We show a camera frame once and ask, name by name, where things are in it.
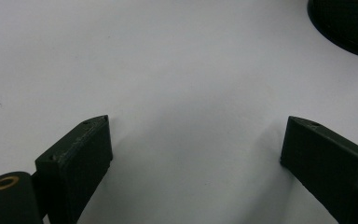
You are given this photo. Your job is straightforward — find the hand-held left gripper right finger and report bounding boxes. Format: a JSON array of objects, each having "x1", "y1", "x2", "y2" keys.
[{"x1": 280, "y1": 116, "x2": 358, "y2": 224}]

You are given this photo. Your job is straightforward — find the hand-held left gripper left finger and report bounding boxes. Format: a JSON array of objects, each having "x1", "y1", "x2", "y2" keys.
[{"x1": 31, "y1": 115, "x2": 114, "y2": 224}]

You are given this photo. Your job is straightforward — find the black round pen holder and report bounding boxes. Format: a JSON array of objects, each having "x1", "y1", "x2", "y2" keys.
[{"x1": 307, "y1": 0, "x2": 358, "y2": 61}]

